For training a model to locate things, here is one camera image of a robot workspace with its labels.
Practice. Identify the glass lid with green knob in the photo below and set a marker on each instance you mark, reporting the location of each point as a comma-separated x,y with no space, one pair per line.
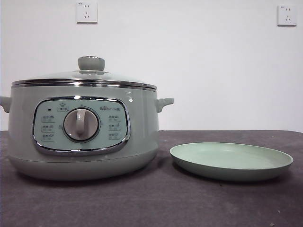
91,63

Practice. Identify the pale green electric steamer pot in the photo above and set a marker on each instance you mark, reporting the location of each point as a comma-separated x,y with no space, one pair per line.
142,132

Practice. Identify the pale green round plate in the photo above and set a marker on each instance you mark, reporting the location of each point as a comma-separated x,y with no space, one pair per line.
227,158

